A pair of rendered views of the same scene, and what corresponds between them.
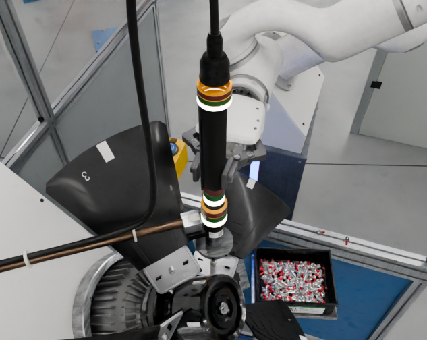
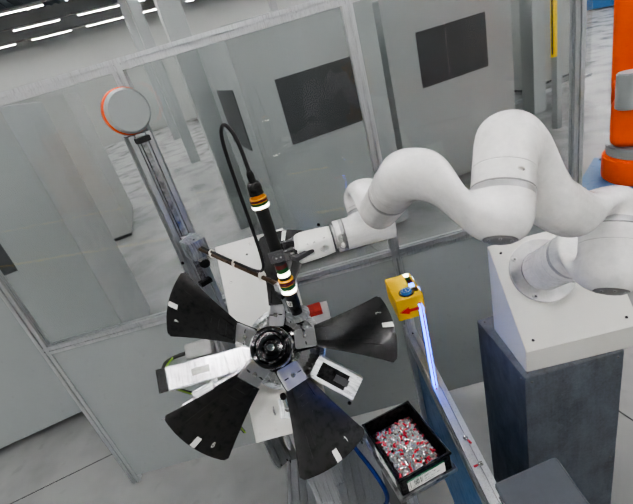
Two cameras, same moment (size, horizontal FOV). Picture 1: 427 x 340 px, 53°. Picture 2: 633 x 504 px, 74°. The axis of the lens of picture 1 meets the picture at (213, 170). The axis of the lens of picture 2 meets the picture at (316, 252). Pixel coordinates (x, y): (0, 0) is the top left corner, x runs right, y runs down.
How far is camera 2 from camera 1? 1.02 m
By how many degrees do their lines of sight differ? 60
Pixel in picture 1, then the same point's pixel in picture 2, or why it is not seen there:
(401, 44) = (581, 278)
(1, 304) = (238, 289)
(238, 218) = (347, 330)
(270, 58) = not seen: hidden behind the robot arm
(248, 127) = (305, 242)
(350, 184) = not seen: outside the picture
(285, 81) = (533, 290)
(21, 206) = not seen: hidden behind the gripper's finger
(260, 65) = (355, 219)
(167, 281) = (272, 320)
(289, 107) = (520, 314)
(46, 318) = (248, 310)
